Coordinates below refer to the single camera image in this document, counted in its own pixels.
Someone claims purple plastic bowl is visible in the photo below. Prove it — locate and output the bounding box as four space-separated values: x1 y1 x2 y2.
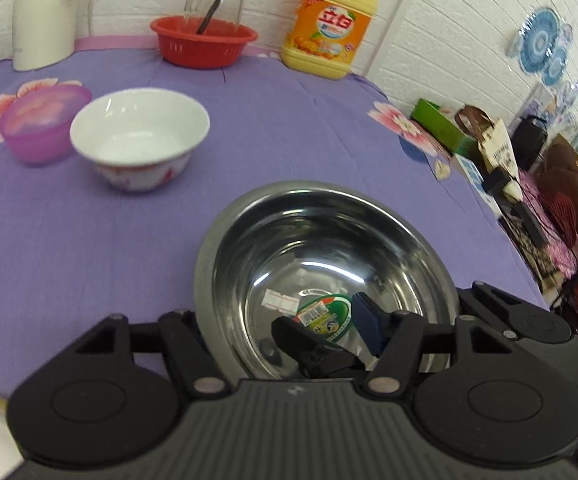
0 84 92 166

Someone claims blue paper fan decoration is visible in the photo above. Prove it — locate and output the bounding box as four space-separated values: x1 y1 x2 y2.
517 6 560 74

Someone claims red plastic basket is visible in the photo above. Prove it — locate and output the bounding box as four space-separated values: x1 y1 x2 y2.
149 15 257 70

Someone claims green box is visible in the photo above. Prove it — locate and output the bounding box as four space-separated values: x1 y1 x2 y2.
411 99 478 158

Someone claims brown bag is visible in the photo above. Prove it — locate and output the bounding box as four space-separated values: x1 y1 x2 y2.
537 134 578 233

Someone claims white thermos jug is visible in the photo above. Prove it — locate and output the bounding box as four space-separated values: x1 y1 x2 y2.
12 0 76 72

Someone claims stainless steel bowl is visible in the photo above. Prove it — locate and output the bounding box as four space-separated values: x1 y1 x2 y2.
193 181 458 384

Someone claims cream tote bag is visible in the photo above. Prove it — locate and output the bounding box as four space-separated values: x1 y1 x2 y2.
478 119 523 202

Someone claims white red-patterned bowl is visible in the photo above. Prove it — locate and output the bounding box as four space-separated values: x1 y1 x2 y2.
70 88 211 193

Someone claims purple floral tablecloth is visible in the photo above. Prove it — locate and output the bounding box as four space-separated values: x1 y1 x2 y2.
0 50 543 396

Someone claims yellow detergent bottle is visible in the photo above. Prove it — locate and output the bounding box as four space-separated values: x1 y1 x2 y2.
280 0 379 80

